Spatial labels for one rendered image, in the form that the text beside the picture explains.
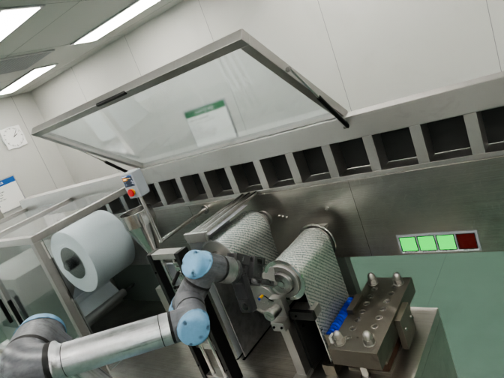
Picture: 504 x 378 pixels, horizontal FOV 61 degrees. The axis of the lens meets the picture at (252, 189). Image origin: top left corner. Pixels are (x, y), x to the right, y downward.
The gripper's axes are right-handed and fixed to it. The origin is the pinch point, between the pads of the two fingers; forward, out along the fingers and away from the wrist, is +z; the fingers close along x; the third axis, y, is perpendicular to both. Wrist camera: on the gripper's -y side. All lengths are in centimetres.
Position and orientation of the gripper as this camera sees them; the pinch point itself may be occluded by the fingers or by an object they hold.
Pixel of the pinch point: (271, 286)
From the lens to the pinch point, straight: 138.6
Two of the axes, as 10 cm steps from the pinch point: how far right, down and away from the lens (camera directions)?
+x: -7.7, 1.4, 6.2
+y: 0.7, -9.5, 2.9
